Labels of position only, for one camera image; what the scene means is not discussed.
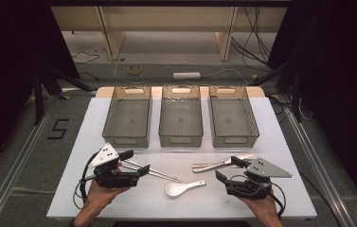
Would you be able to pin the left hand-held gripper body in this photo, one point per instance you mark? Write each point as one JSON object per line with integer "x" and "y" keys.
{"x": 105, "y": 156}

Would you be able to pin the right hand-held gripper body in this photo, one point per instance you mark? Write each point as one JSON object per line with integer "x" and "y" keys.
{"x": 261, "y": 170}

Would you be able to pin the metal fork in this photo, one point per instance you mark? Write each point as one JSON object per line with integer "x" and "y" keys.
{"x": 204, "y": 164}
{"x": 210, "y": 167}

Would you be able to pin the grey translucent plastic bin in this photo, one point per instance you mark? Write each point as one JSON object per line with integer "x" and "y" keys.
{"x": 181, "y": 119}
{"x": 233, "y": 119}
{"x": 127, "y": 119}

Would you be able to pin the white ceramic spoon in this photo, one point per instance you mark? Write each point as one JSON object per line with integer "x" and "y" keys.
{"x": 176, "y": 189}

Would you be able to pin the person's right hand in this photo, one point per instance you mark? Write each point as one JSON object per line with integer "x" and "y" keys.
{"x": 259, "y": 206}

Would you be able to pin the person's left hand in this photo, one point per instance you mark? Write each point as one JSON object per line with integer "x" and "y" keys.
{"x": 100, "y": 195}

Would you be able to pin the black metal stand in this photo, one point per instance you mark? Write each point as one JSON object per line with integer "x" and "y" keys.
{"x": 296, "y": 94}

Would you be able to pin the yellow tape roll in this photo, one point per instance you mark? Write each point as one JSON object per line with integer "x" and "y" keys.
{"x": 128, "y": 70}

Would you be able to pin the black tripod stand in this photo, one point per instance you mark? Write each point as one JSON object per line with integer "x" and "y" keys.
{"x": 39, "y": 94}

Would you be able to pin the white power strip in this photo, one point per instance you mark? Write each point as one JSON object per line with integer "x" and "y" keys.
{"x": 186, "y": 75}

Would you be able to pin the beige wooden desk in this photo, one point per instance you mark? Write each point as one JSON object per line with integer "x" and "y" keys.
{"x": 166, "y": 19}

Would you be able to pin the aluminium floor rail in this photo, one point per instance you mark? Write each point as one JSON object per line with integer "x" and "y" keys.
{"x": 12, "y": 170}
{"x": 318, "y": 164}

